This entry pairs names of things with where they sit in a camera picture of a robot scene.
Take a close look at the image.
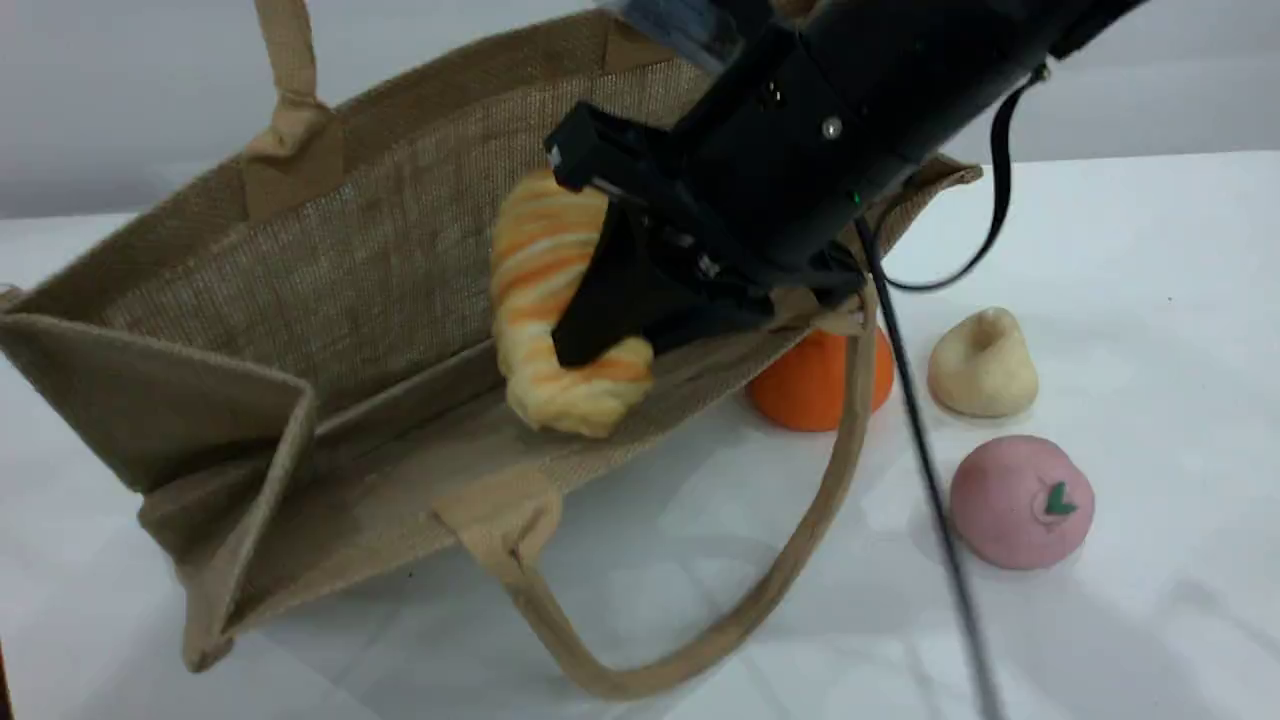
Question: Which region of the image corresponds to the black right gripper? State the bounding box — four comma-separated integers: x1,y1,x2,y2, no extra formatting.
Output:
545,0,1081,369

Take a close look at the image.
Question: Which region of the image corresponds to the long orange striped bread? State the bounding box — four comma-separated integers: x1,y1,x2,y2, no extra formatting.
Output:
490,168,656,438

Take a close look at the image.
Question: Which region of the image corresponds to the brown jute tote bag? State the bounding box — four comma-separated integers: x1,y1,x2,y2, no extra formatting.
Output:
0,0,986,701

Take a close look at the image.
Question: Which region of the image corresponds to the orange tangerine shaped pastry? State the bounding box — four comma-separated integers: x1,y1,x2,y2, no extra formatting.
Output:
745,325,896,433

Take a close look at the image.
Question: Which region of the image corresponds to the pink peach shaped bun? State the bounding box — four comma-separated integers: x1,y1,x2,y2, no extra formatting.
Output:
948,434,1096,571

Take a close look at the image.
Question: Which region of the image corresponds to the translucent wrist camera box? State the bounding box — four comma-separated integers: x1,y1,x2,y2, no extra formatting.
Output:
600,0,746,71

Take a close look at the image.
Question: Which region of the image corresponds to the black cable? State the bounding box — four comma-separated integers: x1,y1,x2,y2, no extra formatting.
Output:
852,218,1004,720
882,65,1051,294

